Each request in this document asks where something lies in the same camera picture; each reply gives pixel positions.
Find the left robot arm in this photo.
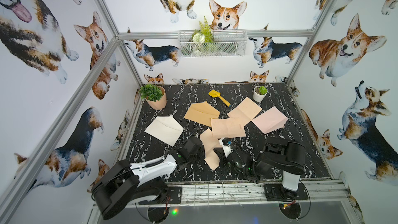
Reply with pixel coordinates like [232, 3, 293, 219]
[92, 136, 205, 220]

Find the fern and white flower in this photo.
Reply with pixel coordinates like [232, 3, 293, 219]
[190, 17, 215, 55]

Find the yellow toy shovel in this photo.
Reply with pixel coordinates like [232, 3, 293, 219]
[208, 90, 231, 107]

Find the green plant in terracotta pot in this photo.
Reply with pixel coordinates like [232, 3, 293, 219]
[140, 84, 167, 110]

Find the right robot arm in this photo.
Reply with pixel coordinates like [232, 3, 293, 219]
[213, 138, 306, 192]

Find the cream letter paper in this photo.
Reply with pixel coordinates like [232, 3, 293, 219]
[211, 118, 246, 139]
[200, 129, 222, 171]
[227, 97, 263, 127]

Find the small plant in white pot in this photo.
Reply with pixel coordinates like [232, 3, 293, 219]
[253, 86, 268, 102]

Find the aluminium front rail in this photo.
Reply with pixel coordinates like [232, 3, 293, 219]
[126, 180, 350, 207]

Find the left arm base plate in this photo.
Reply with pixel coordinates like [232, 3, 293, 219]
[138, 187, 182, 205]

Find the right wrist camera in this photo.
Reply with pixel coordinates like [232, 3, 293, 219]
[219, 139, 233, 158]

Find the white wire basket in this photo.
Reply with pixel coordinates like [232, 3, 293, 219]
[178, 30, 248, 57]

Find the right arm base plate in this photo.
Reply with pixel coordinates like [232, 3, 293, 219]
[263, 184, 309, 202]

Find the brown kraft envelope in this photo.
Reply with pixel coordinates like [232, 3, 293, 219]
[184, 101, 220, 127]

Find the pink envelope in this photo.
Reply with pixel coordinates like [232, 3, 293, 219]
[252, 107, 288, 134]

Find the white envelope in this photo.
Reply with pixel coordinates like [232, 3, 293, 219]
[145, 115, 183, 146]

